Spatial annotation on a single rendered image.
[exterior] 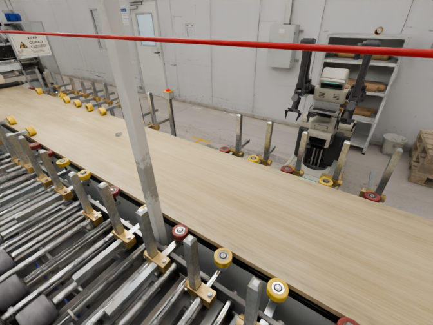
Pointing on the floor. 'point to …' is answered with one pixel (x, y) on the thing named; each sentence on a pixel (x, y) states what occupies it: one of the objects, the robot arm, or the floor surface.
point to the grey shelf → (382, 68)
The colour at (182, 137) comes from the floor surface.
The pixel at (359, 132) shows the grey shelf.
